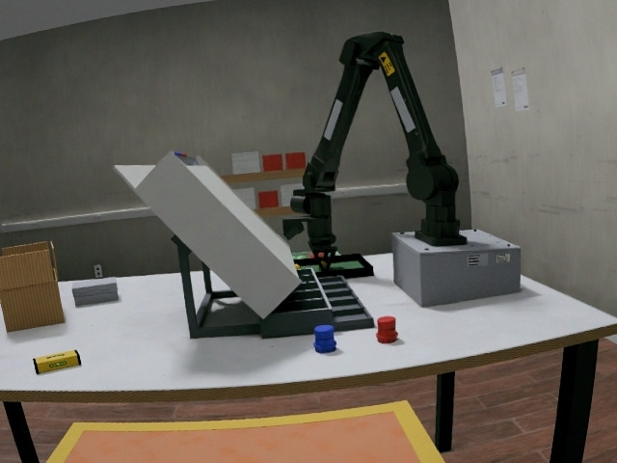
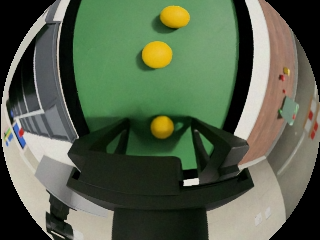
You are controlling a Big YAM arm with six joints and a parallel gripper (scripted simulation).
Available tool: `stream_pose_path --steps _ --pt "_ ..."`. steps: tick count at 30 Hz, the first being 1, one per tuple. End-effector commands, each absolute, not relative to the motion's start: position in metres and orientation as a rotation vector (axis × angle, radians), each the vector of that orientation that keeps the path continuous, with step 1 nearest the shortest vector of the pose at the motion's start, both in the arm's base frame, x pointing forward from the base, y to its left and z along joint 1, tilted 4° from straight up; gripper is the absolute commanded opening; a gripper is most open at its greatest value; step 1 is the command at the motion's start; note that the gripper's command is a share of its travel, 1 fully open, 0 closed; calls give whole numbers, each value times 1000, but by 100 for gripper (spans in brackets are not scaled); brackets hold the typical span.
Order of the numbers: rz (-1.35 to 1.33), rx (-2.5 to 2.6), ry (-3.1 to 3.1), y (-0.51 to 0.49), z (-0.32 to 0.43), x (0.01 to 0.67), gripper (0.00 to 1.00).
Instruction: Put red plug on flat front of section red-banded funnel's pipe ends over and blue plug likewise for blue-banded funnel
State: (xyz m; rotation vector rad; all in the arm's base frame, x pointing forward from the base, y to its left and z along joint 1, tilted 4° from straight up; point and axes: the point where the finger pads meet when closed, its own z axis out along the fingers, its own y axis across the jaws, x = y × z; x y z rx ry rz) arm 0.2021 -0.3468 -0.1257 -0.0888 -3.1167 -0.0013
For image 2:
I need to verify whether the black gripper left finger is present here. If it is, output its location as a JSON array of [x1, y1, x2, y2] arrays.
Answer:
[[72, 117, 130, 155]]

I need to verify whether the yellow marble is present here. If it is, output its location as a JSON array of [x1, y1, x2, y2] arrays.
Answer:
[[151, 116, 174, 139], [160, 6, 189, 28], [142, 41, 172, 68]]

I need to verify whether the green tray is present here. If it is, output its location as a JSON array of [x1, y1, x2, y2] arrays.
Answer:
[[59, 0, 254, 180]]

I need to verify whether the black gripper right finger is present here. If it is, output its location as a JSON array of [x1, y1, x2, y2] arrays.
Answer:
[[191, 117, 250, 184]]

